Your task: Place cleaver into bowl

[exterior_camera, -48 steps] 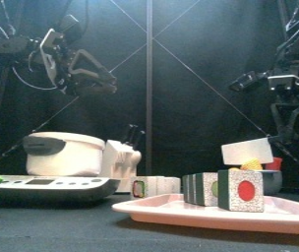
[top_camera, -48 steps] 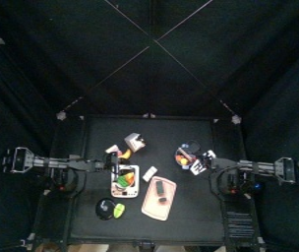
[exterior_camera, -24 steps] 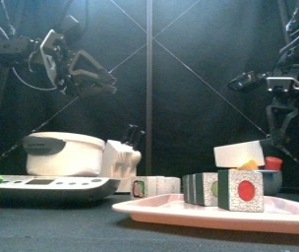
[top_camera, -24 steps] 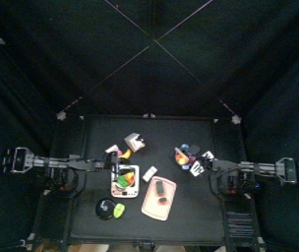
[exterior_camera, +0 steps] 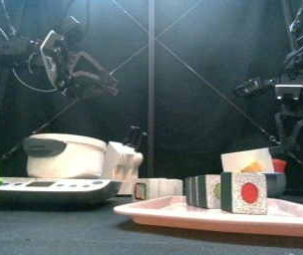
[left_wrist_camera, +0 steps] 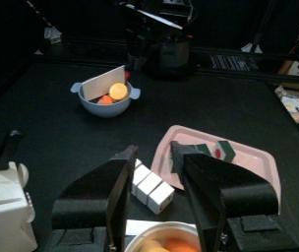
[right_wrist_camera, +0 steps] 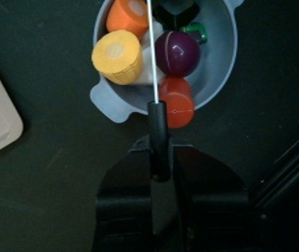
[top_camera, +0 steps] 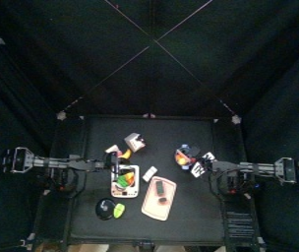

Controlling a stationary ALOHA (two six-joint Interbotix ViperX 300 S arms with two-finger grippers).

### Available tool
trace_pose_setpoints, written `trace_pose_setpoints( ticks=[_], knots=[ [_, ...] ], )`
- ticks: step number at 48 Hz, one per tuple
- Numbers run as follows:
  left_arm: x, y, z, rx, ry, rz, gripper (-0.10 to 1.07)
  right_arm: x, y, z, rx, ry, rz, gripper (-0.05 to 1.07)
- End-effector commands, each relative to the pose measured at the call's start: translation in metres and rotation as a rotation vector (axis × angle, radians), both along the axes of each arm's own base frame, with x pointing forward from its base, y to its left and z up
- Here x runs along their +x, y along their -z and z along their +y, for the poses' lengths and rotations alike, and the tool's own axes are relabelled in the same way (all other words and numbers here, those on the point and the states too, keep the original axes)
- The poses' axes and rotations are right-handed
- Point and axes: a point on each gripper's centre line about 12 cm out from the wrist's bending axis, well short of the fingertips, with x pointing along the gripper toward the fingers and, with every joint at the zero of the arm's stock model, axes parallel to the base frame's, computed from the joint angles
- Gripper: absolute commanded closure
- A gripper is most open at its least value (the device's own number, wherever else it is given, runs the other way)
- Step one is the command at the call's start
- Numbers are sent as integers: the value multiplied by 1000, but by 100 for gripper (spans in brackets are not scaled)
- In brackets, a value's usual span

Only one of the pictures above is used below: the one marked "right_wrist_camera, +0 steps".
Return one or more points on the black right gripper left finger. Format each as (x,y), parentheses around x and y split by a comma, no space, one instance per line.
(123,197)

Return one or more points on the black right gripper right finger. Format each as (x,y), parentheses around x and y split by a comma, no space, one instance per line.
(212,200)

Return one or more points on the red toy tomato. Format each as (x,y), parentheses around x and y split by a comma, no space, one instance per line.
(178,103)

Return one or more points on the white toy food piece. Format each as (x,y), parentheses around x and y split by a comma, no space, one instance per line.
(147,70)

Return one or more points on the yellow toy corn piece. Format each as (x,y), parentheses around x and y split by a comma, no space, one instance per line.
(116,57)

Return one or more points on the purple toy eggplant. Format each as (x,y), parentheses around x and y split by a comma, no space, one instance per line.
(178,54)

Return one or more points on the green toy stem piece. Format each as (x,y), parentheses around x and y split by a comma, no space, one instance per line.
(196,32)

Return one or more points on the orange toy carrot piece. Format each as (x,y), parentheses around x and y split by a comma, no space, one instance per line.
(123,18)

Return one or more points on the black metal frame bar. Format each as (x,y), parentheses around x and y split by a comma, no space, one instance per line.
(287,167)

